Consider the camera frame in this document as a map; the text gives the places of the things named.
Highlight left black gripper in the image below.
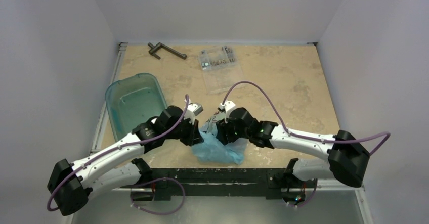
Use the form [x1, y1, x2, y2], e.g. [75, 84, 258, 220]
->
[164, 116, 203, 147]

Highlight light blue plastic bag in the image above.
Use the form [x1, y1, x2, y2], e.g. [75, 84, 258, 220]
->
[191, 112, 247, 165]

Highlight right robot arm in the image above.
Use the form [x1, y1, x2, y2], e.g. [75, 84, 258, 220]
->
[216, 107, 370, 188]

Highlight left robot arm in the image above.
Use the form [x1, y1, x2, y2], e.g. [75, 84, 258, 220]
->
[47, 103, 203, 216]

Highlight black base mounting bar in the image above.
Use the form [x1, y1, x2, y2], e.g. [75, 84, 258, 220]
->
[123, 168, 317, 202]

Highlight clear plastic organizer box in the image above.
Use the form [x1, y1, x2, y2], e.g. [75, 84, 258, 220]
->
[198, 46, 244, 94]

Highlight teal plastic tub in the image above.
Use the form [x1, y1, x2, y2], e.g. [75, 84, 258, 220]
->
[105, 73, 167, 141]

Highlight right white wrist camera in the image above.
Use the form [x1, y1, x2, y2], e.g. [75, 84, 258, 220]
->
[218, 100, 237, 119]

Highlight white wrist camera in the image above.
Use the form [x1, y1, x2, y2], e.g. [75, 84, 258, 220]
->
[218, 100, 237, 119]
[184, 99, 204, 120]

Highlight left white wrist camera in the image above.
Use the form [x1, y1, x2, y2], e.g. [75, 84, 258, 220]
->
[184, 99, 204, 120]

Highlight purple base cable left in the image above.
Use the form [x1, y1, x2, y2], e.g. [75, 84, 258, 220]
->
[130, 177, 187, 216]

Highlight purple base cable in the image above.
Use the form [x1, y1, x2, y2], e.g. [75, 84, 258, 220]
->
[285, 178, 318, 209]
[130, 177, 187, 216]

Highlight dark metal crank handle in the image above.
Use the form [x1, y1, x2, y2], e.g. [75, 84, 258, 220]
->
[148, 42, 188, 61]

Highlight aluminium frame rail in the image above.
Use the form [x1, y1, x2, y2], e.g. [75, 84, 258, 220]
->
[315, 178, 364, 191]

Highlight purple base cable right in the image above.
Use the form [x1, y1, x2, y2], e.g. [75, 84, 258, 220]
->
[285, 178, 318, 209]

